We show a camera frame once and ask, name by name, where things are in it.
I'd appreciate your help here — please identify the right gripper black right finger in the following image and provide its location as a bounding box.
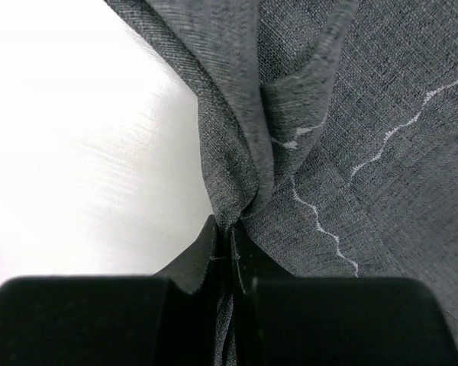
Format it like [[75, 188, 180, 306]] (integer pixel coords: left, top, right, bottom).
[[231, 223, 293, 365]]

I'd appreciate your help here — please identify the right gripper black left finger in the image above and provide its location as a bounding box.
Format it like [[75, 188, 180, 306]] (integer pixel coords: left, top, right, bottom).
[[154, 215, 218, 365]]

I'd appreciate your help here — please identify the grey cloth napkin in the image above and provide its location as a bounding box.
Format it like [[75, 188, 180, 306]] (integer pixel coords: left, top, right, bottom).
[[109, 1, 458, 344]]

